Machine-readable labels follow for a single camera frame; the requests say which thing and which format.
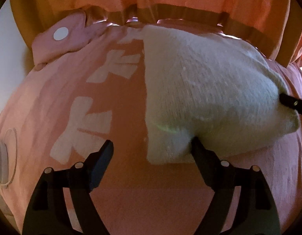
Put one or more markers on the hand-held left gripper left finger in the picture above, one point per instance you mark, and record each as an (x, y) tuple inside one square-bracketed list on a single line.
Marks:
[(100, 166)]

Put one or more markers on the brown wooden headboard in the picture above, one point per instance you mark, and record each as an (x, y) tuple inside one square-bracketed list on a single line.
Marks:
[(190, 11)]

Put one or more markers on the cream knit garment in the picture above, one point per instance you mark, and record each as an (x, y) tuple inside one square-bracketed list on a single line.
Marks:
[(202, 83)]

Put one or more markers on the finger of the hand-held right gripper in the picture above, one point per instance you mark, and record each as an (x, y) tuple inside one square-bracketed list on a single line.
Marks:
[(291, 102)]

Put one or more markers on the pink printed blanket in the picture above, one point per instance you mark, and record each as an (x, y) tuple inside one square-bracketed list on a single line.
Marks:
[(128, 200)]

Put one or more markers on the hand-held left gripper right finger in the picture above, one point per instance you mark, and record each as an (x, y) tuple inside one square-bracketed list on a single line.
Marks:
[(202, 164)]

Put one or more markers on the pink pillow with white dot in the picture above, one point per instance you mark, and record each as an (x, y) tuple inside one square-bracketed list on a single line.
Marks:
[(43, 47)]

